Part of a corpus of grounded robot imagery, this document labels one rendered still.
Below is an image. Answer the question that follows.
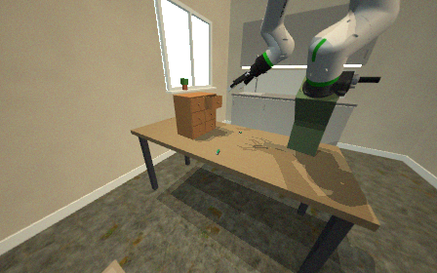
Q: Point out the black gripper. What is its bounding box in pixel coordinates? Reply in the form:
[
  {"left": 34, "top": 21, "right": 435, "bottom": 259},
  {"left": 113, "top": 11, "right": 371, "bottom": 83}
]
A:
[{"left": 226, "top": 63, "right": 261, "bottom": 91}]

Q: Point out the brown wooden drawer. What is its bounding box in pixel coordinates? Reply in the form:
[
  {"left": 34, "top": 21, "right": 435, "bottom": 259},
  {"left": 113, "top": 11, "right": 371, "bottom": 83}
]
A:
[
  {"left": 205, "top": 95, "right": 222, "bottom": 110},
  {"left": 206, "top": 118, "right": 216, "bottom": 132},
  {"left": 205, "top": 109, "right": 216, "bottom": 121},
  {"left": 192, "top": 123, "right": 205, "bottom": 138},
  {"left": 191, "top": 110, "right": 205, "bottom": 126},
  {"left": 190, "top": 97, "right": 205, "bottom": 112}
]

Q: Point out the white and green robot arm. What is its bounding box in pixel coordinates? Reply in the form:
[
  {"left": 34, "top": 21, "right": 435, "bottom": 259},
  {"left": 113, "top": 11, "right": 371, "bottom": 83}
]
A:
[{"left": 255, "top": 0, "right": 400, "bottom": 98}]

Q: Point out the orange chest of drawers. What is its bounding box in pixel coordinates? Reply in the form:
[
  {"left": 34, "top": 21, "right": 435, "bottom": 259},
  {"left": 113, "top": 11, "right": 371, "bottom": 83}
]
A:
[{"left": 173, "top": 92, "right": 216, "bottom": 139}]

